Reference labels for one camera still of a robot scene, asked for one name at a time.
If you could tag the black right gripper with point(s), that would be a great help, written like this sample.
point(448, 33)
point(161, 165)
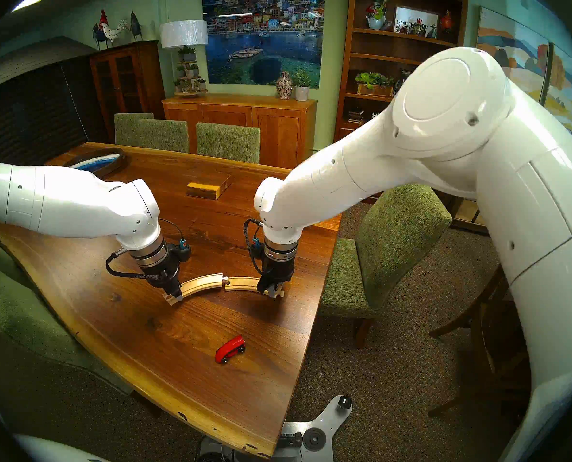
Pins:
point(279, 273)

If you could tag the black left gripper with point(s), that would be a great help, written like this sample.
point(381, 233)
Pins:
point(168, 273)

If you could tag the curved wooden train track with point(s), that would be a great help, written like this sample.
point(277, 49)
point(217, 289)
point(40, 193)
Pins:
point(241, 284)
point(202, 284)

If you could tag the red toy train car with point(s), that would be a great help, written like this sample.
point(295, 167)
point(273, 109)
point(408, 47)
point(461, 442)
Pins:
point(228, 350)

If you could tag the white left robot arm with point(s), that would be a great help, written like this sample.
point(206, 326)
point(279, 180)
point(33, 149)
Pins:
point(60, 206)

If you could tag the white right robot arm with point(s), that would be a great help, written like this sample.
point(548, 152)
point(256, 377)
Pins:
point(459, 109)

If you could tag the white left shoulder shell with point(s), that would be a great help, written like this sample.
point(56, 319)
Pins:
point(60, 451)

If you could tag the rectangular wooden block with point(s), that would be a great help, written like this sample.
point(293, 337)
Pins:
point(208, 186)

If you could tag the black knob on base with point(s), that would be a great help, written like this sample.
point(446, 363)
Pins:
point(345, 401)

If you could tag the green upholstered chair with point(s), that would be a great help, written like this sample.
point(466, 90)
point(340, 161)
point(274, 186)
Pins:
point(401, 235)
point(21, 316)
point(129, 126)
point(228, 141)
point(163, 134)

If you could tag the light wood sideboard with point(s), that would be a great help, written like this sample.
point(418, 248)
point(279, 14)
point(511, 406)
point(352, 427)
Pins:
point(238, 119)

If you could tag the small stack of books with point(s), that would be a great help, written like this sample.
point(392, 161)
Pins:
point(355, 115)

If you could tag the plant in white pot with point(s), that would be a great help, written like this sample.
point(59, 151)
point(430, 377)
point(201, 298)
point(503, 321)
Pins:
point(301, 91)

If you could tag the patterned ceramic vase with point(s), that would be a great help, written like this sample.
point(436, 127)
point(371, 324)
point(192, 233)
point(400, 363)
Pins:
point(284, 85)

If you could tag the dark glass door console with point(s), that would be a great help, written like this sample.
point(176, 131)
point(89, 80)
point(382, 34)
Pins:
point(469, 215)

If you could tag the dark wood glass cabinet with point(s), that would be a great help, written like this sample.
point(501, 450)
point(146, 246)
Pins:
point(122, 81)

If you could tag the tiered stand with succulents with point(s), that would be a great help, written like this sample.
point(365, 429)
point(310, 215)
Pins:
point(190, 71)

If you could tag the dark wooden chair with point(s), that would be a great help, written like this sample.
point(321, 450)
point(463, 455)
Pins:
point(488, 321)

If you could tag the dark window blind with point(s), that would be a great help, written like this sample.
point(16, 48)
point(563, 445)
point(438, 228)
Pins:
point(26, 114)

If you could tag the succulents in wooden planter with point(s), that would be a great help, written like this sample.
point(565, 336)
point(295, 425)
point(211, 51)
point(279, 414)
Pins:
point(375, 83)

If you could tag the harbour town painting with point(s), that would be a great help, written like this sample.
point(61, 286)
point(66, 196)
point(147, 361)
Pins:
point(262, 32)

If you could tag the white lamp shade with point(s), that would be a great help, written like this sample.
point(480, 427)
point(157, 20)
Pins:
point(184, 33)

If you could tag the white rooster figurine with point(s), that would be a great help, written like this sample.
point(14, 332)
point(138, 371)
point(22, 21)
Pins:
point(114, 32)

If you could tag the dark bird figurine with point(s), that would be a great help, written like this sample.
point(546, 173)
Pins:
point(136, 27)

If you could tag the blue rooster figurine red comb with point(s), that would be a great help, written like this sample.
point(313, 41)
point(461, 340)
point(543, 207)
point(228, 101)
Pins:
point(101, 32)

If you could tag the tall wooden bookshelf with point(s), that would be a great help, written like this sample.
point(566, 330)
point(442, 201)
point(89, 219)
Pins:
point(401, 34)

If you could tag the colourful ceramic figurine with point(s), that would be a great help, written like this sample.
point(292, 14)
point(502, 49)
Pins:
point(376, 13)

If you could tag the framed text sign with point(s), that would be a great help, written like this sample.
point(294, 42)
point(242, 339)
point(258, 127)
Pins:
point(413, 20)

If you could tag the red jar ornament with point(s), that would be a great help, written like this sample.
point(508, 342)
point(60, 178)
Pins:
point(446, 20)

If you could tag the ceiling light panel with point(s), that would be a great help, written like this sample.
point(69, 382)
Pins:
point(28, 2)

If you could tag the abstract landscape canvas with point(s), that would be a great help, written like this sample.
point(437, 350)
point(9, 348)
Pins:
point(507, 52)
point(567, 90)

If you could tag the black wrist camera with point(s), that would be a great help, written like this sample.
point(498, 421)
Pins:
point(258, 261)
point(182, 254)

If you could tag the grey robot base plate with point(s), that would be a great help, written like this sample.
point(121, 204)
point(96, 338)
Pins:
point(331, 417)

